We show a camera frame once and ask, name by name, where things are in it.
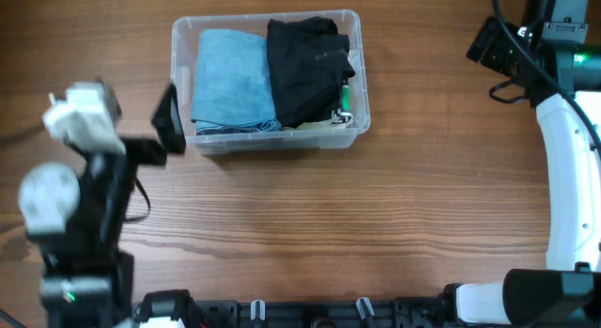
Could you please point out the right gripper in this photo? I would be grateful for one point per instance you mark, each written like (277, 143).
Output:
(492, 56)

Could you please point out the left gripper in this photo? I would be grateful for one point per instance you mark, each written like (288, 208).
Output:
(168, 129)

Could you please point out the blue denim cloth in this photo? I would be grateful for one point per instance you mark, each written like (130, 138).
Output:
(231, 91)

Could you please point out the black cloth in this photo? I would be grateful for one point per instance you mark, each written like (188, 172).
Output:
(308, 63)

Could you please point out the cream cloth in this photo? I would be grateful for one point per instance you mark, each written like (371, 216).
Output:
(319, 125)

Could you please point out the white t-shirt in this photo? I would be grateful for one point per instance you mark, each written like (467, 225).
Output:
(341, 116)

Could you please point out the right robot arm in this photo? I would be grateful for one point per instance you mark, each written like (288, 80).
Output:
(548, 56)

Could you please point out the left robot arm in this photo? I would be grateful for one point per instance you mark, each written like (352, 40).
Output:
(75, 219)

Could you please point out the clear plastic storage container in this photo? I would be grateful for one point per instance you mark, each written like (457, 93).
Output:
(185, 43)

